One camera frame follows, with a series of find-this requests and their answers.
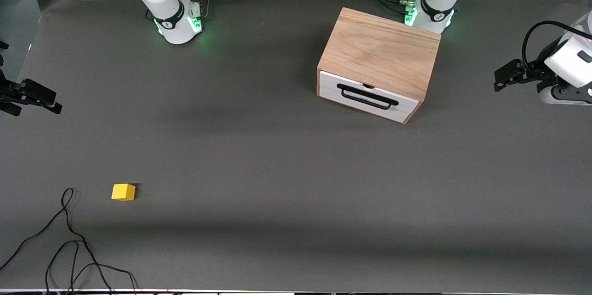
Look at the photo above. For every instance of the yellow cube block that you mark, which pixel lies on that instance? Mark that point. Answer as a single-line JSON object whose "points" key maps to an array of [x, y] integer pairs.
{"points": [[123, 192]]}

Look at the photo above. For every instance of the wooden drawer cabinet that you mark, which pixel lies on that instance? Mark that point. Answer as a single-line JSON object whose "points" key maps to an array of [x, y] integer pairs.
{"points": [[379, 50]]}

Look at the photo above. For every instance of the black metal bracket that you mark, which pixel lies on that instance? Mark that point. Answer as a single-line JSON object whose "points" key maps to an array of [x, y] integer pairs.
{"points": [[3, 45]]}

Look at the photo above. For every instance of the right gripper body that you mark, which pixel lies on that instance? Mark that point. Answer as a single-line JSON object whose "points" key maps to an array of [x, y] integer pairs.
{"points": [[10, 92]]}

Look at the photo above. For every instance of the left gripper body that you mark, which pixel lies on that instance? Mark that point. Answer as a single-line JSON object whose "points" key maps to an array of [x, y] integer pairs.
{"points": [[541, 65]]}

